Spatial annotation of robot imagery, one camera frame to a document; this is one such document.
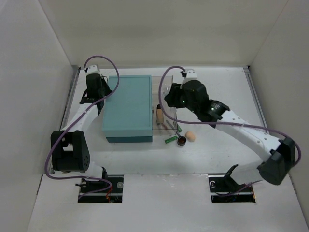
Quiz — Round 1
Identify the beige foundation pump bottle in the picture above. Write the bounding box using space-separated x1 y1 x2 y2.
156 104 164 125

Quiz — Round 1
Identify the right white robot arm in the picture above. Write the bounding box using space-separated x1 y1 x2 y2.
163 80 295 191

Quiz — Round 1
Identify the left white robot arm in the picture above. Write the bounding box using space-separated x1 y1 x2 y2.
51 73 112 174

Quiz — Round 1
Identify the black silver makeup pencil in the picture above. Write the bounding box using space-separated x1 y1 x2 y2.
157 124 163 133

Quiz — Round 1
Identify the teal makeup organizer box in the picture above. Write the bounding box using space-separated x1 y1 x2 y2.
102 75 153 143

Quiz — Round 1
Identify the peach makeup sponge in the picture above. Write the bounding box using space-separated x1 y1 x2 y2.
185 131 196 142

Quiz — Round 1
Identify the green tube lower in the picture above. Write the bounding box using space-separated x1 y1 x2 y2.
165 135 178 144

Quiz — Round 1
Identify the round brown cosmetic jar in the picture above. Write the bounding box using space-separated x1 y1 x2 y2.
177 136 187 146

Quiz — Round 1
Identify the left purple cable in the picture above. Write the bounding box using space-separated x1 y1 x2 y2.
45 55 120 200

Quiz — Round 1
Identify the purple cable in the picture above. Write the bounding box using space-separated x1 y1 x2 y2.
45 55 120 200
158 66 303 196

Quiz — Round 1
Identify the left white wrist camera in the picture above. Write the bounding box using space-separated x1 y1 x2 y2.
85 65 100 75

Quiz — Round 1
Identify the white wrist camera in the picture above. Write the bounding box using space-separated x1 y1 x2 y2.
181 69 197 84
85 65 100 75

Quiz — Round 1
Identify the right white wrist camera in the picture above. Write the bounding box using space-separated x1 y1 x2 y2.
181 69 197 84

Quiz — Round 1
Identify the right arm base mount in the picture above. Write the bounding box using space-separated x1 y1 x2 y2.
208 165 256 203

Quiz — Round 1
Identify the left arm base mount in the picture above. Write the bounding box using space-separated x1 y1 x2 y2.
76 175 124 203

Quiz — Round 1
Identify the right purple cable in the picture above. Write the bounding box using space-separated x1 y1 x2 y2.
158 66 303 196

